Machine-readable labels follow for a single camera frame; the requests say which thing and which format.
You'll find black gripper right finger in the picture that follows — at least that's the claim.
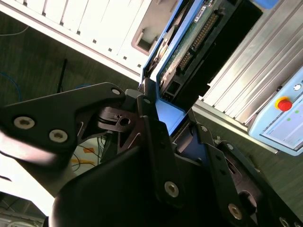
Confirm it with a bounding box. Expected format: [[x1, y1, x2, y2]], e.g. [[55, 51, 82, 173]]
[[186, 110, 303, 227]]

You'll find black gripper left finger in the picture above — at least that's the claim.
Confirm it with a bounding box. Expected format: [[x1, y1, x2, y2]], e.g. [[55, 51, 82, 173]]
[[0, 77, 186, 209]]

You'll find hard disk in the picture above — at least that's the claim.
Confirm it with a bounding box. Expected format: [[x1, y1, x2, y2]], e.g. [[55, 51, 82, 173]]
[[139, 0, 282, 142]]

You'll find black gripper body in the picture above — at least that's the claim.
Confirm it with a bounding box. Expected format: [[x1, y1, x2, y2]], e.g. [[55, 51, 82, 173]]
[[48, 143, 227, 227]]

